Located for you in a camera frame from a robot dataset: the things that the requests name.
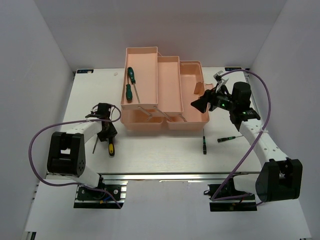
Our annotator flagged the short green screwdriver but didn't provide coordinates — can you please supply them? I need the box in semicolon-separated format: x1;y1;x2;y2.
125;83;133;103

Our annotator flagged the small precision screwdriver upright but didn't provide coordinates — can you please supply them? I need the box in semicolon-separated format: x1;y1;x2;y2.
202;129;207;155

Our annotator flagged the pink plastic toolbox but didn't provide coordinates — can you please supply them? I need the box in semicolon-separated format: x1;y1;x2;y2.
120;46;210;132

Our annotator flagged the blue label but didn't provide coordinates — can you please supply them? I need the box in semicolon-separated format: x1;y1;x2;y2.
76;69;94;74
224;67;242;72

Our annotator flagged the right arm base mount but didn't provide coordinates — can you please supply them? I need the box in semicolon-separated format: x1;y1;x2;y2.
203;183;257;212

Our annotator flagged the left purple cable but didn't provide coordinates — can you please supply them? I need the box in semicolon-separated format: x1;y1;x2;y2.
28;104;123;210

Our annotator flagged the small precision screwdriver angled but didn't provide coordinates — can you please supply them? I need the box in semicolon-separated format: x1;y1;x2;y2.
217;135;242;143

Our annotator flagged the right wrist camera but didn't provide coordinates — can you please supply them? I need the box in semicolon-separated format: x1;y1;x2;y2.
213;70;229;95

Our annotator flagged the purple cable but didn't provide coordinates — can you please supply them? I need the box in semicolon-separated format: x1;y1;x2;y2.
211;69;272;206
28;104;123;210

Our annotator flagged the left blue label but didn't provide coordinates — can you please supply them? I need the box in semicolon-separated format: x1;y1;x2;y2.
76;69;94;74

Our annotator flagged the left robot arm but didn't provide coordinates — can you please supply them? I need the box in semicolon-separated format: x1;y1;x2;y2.
47;103;118;200

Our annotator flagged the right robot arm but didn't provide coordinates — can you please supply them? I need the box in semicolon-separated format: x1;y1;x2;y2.
191;82;303;203

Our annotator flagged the right blue label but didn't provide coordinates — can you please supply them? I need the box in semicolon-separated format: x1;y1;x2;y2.
224;67;242;72

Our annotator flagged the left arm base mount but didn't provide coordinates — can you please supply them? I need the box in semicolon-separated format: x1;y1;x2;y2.
73;184;127;210

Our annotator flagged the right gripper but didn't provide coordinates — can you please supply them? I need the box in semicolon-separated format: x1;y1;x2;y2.
190;83;237;114

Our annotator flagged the long green screwdriver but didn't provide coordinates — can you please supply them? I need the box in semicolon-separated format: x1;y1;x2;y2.
127;67;141;104

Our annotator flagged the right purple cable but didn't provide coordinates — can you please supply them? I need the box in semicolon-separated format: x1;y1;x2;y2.
211;69;272;206

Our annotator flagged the yellow black long screwdriver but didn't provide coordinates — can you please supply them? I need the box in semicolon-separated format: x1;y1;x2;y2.
92;137;99;154

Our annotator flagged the yellow black handled file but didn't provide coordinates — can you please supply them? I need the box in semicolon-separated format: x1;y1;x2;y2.
108;137;115;157

